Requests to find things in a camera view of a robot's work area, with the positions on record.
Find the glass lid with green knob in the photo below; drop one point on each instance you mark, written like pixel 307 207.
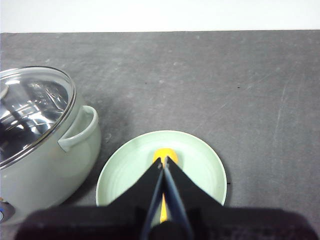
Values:
pixel 32 110

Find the pale green round plate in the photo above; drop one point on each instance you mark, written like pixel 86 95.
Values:
pixel 125 170

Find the pale green electric steamer pot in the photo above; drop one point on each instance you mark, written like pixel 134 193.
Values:
pixel 50 170

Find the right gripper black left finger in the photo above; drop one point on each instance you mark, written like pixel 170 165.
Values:
pixel 145 187

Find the yellow corn cob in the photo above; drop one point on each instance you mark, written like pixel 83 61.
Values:
pixel 165 153

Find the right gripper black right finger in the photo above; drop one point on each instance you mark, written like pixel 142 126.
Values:
pixel 187 187

